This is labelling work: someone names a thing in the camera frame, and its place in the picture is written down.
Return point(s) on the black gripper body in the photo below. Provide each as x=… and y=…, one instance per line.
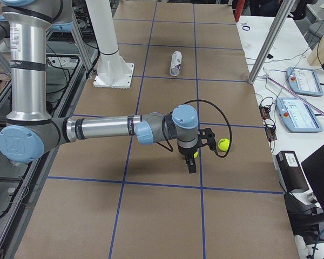
x=186, y=152

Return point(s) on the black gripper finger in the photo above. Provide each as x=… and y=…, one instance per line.
x=191, y=165

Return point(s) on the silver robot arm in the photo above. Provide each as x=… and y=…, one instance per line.
x=30, y=131

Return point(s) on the small black box device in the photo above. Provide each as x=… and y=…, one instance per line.
x=292, y=175

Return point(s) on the far teach pendant tablet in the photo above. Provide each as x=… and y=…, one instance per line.
x=304, y=81

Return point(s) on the yellow tennis ball on table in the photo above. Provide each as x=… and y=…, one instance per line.
x=224, y=144

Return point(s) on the teach pendant tablet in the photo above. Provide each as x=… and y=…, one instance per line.
x=304, y=81
x=297, y=116

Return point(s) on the near teach pendant tablet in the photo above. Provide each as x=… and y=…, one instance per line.
x=297, y=116

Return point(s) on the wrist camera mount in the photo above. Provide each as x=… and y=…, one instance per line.
x=206, y=138

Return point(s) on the aluminium frame post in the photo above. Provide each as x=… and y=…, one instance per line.
x=274, y=30

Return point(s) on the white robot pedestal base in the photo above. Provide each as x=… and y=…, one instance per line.
x=112, y=70

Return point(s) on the metal grabber stick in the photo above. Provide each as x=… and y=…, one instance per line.
x=295, y=95

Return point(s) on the clear tennis ball tube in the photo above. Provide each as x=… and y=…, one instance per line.
x=176, y=61

